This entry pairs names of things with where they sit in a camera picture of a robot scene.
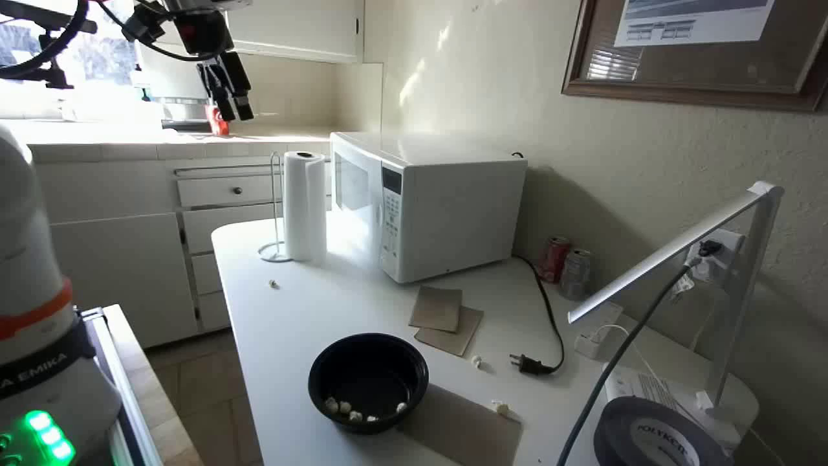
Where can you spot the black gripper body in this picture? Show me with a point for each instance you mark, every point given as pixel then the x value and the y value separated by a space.
pixel 206 35

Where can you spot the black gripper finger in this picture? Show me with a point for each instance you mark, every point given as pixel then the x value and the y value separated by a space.
pixel 222 92
pixel 241 92

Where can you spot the white paper towel roll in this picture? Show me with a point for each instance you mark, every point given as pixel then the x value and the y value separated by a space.
pixel 306 209

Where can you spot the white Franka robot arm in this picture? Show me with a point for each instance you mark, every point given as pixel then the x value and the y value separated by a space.
pixel 28 241

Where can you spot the small red object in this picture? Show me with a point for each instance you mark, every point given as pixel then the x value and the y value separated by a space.
pixel 222 123

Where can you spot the white kitchen cabinet with drawers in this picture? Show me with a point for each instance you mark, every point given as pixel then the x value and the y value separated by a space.
pixel 130 235

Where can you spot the white microwave oven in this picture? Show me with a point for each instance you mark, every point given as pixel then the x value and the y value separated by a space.
pixel 449 209

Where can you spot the small brown cardboard piece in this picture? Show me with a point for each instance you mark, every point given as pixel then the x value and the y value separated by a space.
pixel 462 338
pixel 436 309

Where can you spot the black bowl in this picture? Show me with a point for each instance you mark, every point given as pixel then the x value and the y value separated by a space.
pixel 368 384

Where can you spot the wooden robot stand top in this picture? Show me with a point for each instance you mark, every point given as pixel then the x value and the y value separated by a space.
pixel 158 406

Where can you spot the red soda can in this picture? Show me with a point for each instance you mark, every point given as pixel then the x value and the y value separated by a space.
pixel 553 261

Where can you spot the silver soda can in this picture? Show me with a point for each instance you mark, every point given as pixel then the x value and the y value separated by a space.
pixel 576 272

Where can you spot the large brown cardboard piece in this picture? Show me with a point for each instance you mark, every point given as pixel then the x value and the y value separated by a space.
pixel 469 432

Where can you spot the white power adapter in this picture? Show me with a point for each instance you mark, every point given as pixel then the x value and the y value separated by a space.
pixel 598 338

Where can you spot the wooden framed picture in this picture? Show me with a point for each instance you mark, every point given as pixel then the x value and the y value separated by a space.
pixel 690 47

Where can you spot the white desk lamp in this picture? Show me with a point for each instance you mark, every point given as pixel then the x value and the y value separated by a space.
pixel 674 252

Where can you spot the black tape roll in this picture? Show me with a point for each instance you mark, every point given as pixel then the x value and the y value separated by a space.
pixel 655 437

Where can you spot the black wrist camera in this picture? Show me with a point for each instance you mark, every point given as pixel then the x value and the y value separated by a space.
pixel 143 24

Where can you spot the white wall cabinet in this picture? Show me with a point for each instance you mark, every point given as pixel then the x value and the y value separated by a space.
pixel 293 26

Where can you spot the white wall outlet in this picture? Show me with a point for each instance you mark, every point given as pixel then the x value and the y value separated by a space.
pixel 729 241

